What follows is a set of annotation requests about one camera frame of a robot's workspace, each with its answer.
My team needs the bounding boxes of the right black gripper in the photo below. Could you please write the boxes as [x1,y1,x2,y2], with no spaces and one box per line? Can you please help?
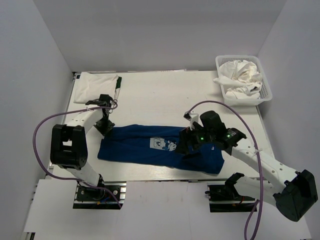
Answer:
[174,122,215,155]

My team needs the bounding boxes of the blue t-shirt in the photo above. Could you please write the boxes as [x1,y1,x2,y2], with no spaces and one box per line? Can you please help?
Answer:
[97,124,225,175]

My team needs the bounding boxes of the white t-shirt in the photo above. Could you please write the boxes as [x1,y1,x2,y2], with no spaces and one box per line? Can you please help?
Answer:
[213,60,263,100]
[73,72,122,104]

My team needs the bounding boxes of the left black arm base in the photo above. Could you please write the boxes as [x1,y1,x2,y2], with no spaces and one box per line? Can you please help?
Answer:
[73,182,127,210]

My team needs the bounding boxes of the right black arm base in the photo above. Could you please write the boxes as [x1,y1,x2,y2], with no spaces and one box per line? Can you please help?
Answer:
[205,184,257,213]

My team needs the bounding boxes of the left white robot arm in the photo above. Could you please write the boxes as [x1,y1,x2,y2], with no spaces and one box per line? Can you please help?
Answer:
[50,94,116,200]

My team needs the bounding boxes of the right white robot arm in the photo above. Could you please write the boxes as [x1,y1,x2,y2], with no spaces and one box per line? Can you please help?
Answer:
[176,110,318,222]

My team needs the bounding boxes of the folded white t-shirt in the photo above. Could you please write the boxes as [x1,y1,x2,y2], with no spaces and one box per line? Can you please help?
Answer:
[73,72,122,104]

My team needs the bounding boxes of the white plastic basket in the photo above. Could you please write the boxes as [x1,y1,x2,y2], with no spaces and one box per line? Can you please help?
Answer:
[213,55,273,106]

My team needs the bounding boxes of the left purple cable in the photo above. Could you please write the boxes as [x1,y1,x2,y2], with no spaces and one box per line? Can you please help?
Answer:
[32,99,123,210]

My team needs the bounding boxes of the purple cable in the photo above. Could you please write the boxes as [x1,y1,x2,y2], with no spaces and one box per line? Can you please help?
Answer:
[32,99,123,210]
[188,100,265,240]

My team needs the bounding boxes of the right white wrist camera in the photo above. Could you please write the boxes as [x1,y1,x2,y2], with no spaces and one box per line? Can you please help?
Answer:
[183,111,199,131]

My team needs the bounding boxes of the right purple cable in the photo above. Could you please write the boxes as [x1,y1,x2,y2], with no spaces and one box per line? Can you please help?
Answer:
[188,100,265,240]

